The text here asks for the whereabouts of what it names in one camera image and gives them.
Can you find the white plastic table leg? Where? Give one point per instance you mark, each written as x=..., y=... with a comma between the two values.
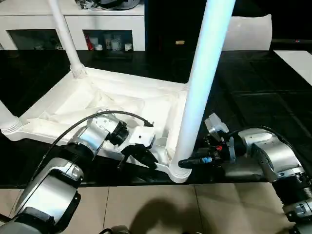
x=207, y=73
x=64, y=36
x=6, y=117

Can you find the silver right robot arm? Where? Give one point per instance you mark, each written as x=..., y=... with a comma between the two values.
x=278, y=156

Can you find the dark robot foot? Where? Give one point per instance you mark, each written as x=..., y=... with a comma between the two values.
x=118, y=230

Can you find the black table mat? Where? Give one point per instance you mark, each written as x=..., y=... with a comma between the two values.
x=268, y=97

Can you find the small gold label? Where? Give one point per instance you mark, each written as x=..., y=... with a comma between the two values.
x=180, y=42

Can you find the white flat board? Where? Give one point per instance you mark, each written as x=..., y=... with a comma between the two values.
x=297, y=63

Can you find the white plastic seat panel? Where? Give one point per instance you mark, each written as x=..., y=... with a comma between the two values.
x=251, y=34

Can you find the black cabinet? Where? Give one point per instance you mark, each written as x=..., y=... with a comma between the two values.
x=168, y=29

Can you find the black rod with red mark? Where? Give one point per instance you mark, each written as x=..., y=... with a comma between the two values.
x=292, y=41

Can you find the white cabinet with glass doors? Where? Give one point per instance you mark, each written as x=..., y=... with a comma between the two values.
x=73, y=22

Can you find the dark helmet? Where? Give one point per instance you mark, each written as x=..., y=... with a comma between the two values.
x=122, y=3

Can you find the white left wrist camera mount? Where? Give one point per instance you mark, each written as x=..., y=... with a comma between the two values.
x=143, y=135

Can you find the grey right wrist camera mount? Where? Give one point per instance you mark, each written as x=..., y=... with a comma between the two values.
x=214, y=123

